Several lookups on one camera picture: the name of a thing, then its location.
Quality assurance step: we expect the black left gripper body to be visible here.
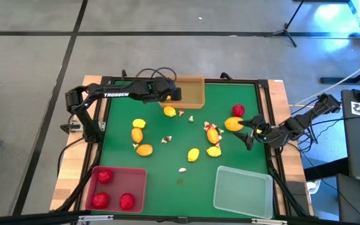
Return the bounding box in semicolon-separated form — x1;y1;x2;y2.
147;77;176;104

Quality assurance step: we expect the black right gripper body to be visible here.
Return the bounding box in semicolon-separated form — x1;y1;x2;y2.
254;121;289;148

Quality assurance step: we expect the red toy apple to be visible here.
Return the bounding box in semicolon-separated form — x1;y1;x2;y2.
119;192;136;211
231;103;246;118
91;192;111;210
97;169;114;184

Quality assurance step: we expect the large orange toy fruit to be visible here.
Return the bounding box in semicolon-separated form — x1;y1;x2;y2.
224;116;245;132

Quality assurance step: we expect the orange plastic basket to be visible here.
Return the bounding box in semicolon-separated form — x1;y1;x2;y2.
158;74;206;109

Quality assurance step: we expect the clear plastic basket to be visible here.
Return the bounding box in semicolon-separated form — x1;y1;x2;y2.
212;165;274;220

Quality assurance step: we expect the white floor object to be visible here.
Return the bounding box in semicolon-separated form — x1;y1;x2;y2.
306;179;321;193

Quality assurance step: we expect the green table mat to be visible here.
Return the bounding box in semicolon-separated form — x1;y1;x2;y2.
99;80;270;219

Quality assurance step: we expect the black table clamp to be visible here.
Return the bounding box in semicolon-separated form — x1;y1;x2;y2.
59;123;83;134

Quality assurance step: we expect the black tripod stand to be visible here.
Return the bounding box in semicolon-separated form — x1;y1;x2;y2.
264;0;306;48

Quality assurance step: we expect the black stand base bar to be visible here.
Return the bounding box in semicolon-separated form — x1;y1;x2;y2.
319;61;360;86

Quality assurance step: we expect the red plastic basket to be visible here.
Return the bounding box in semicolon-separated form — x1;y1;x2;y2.
84;166;148;214

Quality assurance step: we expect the black rig crossbar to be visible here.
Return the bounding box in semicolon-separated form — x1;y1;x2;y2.
0;209;92;225

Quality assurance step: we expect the black aluminium table frame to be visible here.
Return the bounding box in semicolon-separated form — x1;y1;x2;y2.
51;76;314;219

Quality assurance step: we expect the silver rig bracket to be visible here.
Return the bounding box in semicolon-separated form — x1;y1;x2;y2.
251;218;289;225
78;214;114;223

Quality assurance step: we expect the white cable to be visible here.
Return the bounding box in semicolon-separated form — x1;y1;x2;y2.
294;54;360;106

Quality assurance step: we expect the black floor cable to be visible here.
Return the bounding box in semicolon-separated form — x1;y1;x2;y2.
56;136;89;179

